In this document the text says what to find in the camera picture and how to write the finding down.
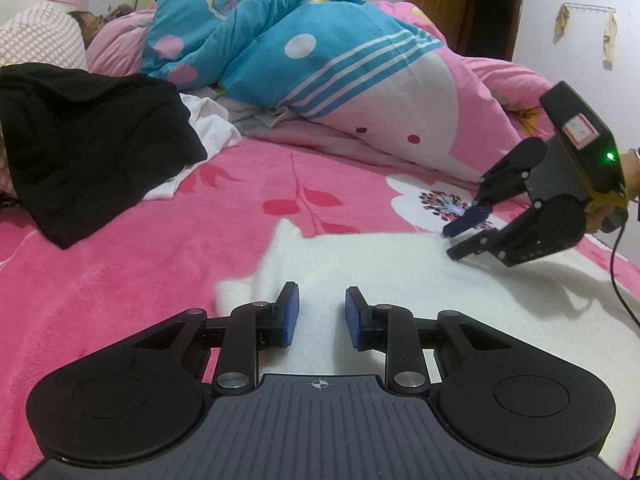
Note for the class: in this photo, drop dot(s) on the checked pillow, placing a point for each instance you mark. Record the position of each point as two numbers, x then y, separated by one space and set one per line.
35 35

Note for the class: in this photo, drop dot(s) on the pink and blue quilt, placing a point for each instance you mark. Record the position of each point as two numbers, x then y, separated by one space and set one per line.
325 60

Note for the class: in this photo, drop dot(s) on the white cloth garment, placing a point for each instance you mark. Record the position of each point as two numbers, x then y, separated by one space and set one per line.
210 130

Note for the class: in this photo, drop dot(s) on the long pale hanging cloth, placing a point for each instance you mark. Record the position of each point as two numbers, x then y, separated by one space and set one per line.
610 40

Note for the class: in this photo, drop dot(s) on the pink floral blanket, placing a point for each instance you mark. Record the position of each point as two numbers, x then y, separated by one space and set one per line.
125 270

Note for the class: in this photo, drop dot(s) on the small yellow hanging cloth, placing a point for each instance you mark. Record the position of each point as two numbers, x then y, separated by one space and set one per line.
561 22

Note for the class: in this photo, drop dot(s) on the brown wooden door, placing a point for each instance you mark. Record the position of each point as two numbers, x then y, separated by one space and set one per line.
440 5

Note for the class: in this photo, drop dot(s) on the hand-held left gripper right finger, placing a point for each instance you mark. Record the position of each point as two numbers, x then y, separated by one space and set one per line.
354 317

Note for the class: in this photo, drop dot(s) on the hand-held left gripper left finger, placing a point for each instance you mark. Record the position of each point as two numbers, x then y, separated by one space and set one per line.
291 316

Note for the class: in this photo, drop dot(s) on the black garment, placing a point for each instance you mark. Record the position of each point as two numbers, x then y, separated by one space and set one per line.
90 140

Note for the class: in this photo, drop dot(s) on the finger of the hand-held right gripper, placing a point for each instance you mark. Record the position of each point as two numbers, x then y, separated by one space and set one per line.
470 220
515 242

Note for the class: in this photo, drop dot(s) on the wall hook rack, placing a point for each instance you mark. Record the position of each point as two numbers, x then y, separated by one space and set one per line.
590 8

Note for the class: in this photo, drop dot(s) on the person's right hand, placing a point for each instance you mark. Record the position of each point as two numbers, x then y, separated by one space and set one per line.
596 220

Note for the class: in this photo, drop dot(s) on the white deer print sweater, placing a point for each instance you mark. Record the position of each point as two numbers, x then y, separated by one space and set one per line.
400 270

